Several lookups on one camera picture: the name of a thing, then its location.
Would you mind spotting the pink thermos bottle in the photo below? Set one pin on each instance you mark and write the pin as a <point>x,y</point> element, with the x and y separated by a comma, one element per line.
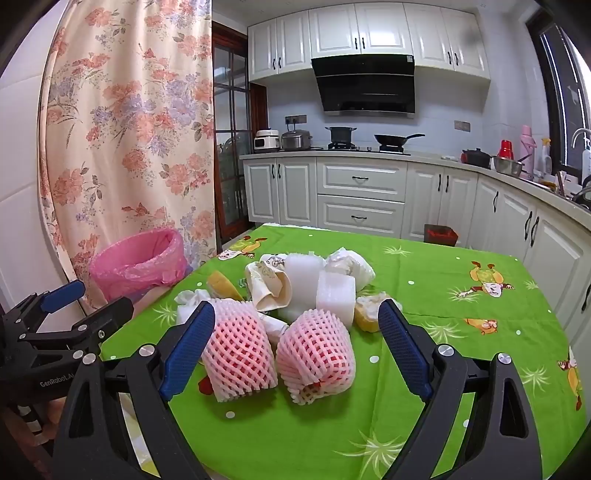
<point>527,147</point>

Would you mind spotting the white plastic bag piece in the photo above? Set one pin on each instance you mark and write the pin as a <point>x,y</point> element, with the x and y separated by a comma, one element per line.
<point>191,304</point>

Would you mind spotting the pink foam-netted fruit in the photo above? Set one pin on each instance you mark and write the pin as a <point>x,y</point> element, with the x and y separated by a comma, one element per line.
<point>240,350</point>
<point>318,355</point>

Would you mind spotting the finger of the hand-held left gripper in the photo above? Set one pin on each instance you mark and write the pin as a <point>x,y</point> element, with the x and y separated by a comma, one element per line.
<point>62,295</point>
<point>101,321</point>

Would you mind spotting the white foam sheet roll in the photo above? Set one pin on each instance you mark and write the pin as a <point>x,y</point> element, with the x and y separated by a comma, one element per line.
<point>302,281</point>
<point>336,297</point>

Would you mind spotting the wall socket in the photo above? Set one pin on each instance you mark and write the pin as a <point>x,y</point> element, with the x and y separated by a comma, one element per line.
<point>295,119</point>
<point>461,125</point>

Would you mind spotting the bin with pink liner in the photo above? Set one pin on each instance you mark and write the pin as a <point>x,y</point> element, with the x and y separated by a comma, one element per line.
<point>134,267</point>

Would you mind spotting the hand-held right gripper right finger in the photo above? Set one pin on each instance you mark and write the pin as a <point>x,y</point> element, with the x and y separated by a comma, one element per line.
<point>406,350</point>

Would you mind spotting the white kitchen cabinets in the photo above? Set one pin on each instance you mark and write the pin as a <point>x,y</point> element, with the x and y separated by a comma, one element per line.
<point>360,180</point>
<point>369,32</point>

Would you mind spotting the red and black casserole pot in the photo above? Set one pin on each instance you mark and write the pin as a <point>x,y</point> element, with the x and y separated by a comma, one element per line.
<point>475,159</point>

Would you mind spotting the small yellow sponge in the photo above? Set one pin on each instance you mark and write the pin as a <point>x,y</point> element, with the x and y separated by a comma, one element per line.
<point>369,314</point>

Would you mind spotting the white upper kitchen cabinets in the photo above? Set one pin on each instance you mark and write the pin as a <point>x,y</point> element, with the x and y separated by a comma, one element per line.
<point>369,32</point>

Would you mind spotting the white rice cooker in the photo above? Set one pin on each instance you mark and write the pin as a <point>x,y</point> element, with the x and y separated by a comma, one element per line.
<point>266,142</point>

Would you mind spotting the black range hood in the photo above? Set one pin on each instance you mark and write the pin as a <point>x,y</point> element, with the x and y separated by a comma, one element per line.
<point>364,87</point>

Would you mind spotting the spray bottle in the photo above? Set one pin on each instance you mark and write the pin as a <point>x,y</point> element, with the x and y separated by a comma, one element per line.
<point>546,159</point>

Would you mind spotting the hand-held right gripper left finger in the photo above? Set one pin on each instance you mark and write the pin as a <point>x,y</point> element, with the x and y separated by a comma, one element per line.
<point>189,350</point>

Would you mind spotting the steel bowl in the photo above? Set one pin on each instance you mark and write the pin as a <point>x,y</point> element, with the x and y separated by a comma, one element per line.
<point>507,167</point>

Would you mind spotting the kitchen faucet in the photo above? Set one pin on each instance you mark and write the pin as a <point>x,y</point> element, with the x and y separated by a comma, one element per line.
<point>579,134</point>

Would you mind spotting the floral curtain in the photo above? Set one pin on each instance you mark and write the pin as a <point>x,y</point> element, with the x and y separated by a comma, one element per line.
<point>129,115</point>

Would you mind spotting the white lower kitchen cabinets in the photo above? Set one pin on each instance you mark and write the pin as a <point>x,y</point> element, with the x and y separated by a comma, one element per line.
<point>360,180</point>

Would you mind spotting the green cartoon tablecloth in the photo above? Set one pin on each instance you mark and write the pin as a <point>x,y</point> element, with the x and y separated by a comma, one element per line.
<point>415,286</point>

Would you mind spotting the white bottle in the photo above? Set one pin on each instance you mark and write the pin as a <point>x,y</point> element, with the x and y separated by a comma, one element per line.
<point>586,166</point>

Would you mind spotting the black wok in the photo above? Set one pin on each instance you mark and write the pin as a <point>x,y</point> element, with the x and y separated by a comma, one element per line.
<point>392,141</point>

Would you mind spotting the dark framed window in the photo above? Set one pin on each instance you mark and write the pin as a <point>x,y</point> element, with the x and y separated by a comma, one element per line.
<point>563,92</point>

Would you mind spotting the red cup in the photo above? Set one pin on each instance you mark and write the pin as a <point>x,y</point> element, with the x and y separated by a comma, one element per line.
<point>505,150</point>

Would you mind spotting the brown glass door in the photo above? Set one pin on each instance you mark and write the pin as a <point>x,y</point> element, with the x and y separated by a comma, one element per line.
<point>226,138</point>

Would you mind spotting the red box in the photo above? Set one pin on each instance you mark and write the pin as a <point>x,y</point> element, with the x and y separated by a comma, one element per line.
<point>441,236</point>

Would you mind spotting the black cooking pot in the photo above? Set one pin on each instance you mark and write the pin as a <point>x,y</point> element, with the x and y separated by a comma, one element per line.
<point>340,134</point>

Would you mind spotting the gas stove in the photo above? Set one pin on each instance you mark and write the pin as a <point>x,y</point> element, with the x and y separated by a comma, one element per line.
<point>364,149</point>

